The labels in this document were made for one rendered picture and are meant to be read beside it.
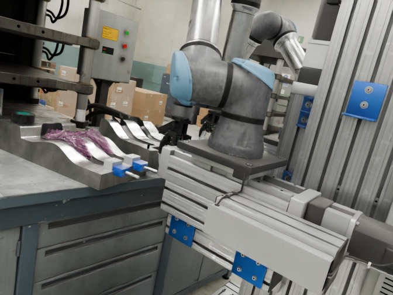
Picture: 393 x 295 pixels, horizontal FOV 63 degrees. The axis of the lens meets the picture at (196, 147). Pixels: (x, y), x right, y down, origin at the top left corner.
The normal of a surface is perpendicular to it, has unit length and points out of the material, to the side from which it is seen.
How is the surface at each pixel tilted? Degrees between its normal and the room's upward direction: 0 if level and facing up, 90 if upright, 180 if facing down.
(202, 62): 51
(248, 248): 90
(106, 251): 90
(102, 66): 90
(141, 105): 90
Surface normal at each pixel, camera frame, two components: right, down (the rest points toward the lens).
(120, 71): 0.72, 0.29
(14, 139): -0.42, 0.11
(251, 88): 0.07, 0.19
